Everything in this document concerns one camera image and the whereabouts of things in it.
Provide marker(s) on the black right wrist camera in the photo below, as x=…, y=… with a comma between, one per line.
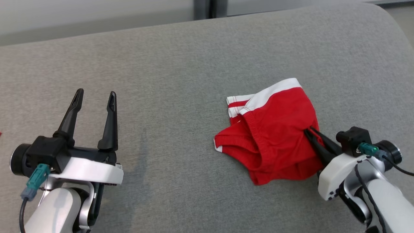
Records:
x=354, y=137

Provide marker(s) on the red shorts with white stripes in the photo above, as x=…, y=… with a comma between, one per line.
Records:
x=278, y=129

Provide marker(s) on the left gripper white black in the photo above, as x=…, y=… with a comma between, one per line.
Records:
x=90, y=170

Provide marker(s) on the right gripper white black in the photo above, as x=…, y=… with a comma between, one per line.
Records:
x=333, y=176

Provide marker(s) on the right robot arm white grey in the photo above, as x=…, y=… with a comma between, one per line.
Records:
x=388, y=204

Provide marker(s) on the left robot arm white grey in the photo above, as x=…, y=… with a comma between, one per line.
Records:
x=55, y=210

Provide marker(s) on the grey partition post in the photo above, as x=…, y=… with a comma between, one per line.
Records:
x=210, y=8

